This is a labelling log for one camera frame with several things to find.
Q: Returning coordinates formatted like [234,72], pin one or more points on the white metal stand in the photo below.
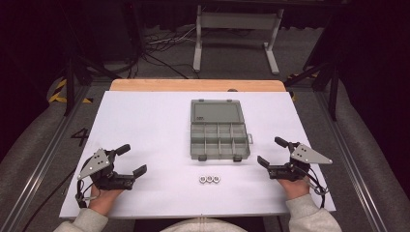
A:
[238,21]

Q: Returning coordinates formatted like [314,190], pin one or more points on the black tripod stand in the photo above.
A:
[332,93]
[70,87]

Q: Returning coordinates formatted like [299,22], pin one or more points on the wooden table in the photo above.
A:
[193,85]

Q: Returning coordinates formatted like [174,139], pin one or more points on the person's right hand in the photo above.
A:
[294,188]

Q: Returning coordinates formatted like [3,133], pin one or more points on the aluminium rail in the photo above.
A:
[351,161]
[42,167]

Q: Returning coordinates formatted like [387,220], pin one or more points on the white table cover board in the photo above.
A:
[154,129]

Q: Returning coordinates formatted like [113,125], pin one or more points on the grey plastic compartment box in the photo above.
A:
[219,130]

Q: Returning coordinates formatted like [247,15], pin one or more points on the person's torso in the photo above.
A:
[203,225]

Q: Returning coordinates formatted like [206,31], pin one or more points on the yellow black hazard tape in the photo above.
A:
[58,93]

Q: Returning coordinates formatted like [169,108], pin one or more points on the silver metal nut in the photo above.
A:
[202,179]
[210,179]
[216,179]

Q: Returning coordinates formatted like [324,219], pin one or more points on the person's left hand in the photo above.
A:
[103,199]

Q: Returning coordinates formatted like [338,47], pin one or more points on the small black knob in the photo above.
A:
[232,90]

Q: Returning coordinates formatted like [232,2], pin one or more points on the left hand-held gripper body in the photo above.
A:
[103,175]

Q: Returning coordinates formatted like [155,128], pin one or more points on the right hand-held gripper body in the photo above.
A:
[298,164]

